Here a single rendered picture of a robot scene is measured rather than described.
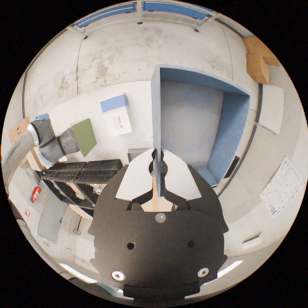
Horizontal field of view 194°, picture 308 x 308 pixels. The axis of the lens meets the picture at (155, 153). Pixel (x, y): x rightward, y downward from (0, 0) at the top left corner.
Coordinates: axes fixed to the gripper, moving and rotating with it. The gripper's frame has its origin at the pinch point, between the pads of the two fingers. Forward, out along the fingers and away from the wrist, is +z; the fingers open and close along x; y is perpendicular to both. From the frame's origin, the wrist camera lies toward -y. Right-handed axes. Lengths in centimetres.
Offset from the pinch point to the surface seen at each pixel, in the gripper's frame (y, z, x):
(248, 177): 132, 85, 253
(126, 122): 3.1, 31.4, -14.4
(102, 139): 15, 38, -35
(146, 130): 11.0, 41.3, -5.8
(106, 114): -1.9, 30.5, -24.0
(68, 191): 53, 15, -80
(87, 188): 44, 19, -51
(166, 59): -65, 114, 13
